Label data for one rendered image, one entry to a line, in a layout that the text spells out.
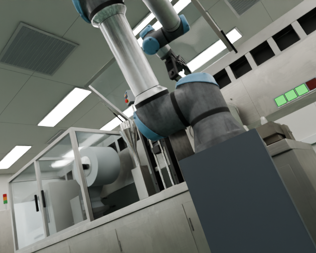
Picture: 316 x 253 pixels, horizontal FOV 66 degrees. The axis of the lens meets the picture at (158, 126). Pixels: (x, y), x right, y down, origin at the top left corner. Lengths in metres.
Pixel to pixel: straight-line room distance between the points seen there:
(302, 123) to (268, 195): 3.40
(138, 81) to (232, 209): 0.42
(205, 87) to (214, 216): 0.33
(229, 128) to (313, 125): 3.31
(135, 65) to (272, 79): 1.09
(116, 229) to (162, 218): 0.35
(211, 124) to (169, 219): 0.70
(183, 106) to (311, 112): 3.35
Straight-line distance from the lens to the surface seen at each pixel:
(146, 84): 0.73
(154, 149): 1.43
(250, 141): 0.58
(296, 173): 0.99
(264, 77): 1.68
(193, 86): 0.69
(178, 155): 1.54
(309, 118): 3.95
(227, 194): 0.59
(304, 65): 1.65
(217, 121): 0.65
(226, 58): 1.81
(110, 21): 0.77
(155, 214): 1.29
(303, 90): 1.61
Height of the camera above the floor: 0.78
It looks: 20 degrees up
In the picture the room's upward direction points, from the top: 19 degrees counter-clockwise
